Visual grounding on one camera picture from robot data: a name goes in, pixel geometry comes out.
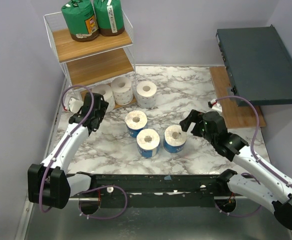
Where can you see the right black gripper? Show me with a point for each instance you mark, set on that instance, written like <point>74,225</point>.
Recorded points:
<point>195,124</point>

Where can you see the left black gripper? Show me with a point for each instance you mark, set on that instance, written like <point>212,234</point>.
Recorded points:
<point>103,107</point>

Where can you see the white patterned roll blue dots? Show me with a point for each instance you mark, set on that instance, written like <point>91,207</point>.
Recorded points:
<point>106,91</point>

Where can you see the green roll orange label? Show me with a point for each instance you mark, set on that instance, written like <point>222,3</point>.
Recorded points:
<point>80,19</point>

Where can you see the green roll white label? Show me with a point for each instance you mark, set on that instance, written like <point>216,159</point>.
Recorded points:
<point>109,17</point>

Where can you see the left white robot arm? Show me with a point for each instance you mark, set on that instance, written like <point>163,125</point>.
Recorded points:
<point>47,182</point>

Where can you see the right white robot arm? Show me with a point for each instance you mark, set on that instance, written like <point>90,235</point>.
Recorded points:
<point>274,189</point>

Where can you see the blue wrapped roll right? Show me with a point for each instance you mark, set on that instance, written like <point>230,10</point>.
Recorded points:
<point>174,139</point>

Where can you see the blue wrapped roll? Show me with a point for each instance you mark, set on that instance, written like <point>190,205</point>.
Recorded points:
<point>174,139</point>
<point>148,143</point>
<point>136,121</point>

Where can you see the wooden board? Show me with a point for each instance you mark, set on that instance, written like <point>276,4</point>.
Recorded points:
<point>235,116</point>

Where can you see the blue wrapped roll left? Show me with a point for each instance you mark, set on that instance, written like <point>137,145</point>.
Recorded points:
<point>136,121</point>

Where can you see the blue wrapped roll centre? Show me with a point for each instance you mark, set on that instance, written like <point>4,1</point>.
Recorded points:
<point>148,143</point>

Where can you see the dark teal metal box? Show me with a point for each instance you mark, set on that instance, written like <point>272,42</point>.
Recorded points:
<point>258,65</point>

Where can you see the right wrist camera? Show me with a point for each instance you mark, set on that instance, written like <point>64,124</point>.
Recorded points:
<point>213,105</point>

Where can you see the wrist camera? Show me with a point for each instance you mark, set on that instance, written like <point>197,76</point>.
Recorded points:
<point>73,105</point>
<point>213,105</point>

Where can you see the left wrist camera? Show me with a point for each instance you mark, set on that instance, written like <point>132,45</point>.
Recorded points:
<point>73,105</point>

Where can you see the white wire wooden shelf unit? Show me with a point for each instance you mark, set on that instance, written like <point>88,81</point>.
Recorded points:
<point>90,63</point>

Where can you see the black mounting rail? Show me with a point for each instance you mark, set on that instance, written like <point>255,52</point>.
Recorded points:
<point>120,191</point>

